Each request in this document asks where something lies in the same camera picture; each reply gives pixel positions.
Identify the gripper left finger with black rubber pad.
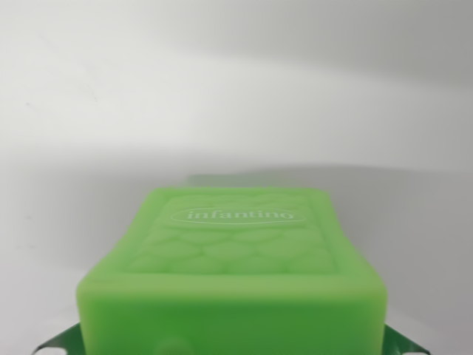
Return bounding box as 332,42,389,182
31,322,84,355

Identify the gripper right finger with black rubber pad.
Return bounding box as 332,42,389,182
383,322,441,355

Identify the green soft toy cube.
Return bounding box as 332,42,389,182
75,186,389,355

